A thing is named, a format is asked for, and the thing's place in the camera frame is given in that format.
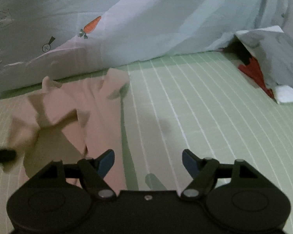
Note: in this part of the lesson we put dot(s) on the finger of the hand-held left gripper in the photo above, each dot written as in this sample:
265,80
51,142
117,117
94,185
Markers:
2,156

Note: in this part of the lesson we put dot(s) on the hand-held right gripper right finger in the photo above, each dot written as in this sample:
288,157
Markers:
190,163

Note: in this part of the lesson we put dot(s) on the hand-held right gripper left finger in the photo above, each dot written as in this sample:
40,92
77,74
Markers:
106,163

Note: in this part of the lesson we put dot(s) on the beige garment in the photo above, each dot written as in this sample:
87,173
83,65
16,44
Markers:
58,102

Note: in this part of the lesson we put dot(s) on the green grid mat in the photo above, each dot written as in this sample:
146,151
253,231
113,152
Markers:
210,114

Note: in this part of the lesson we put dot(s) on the grey white red printed bag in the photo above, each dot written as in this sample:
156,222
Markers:
276,51

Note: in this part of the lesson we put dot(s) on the carrot print light bedsheet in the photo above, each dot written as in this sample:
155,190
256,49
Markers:
161,17

